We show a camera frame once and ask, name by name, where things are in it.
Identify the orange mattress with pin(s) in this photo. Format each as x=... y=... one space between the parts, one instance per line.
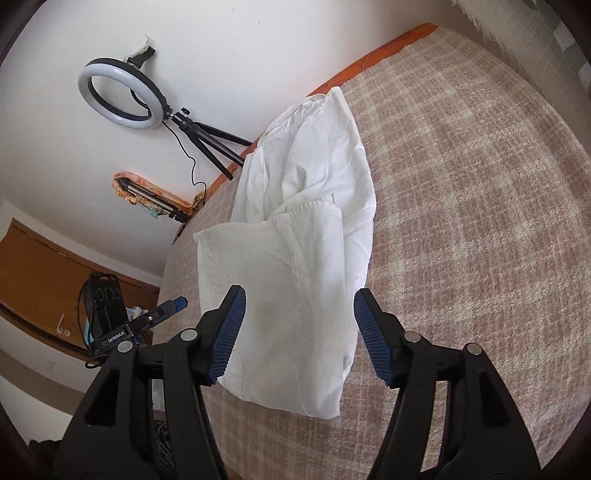
x=392 y=46

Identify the white long-sleeved shirt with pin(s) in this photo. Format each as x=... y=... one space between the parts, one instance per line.
x=286 y=286

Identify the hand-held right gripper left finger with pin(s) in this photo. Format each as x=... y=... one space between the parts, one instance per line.
x=228 y=341

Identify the black mini tripod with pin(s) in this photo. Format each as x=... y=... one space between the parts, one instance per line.
x=207 y=134

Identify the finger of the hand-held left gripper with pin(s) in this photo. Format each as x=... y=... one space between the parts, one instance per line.
x=168 y=309

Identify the brown wooden door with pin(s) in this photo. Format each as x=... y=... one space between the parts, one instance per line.
x=41 y=272

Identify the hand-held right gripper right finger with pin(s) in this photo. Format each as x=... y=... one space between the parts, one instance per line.
x=376 y=341

